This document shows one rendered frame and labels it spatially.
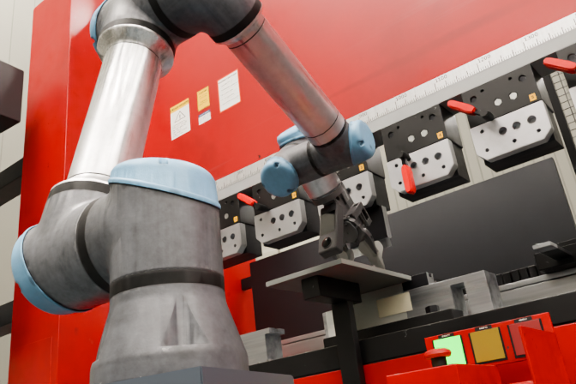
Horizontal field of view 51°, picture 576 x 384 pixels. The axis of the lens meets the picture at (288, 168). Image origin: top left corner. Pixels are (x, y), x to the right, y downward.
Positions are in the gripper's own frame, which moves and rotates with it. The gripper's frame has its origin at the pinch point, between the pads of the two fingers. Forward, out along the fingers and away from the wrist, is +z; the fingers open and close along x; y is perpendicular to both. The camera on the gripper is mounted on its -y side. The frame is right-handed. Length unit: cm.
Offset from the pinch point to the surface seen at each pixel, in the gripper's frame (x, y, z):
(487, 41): -37, 28, -30
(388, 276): -7.3, -5.1, -0.8
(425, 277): -11.1, 1.5, 4.8
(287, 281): 5.2, -18.2, -11.9
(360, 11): -10, 44, -49
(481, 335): -28.4, -26.4, 2.7
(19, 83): 102, 36, -84
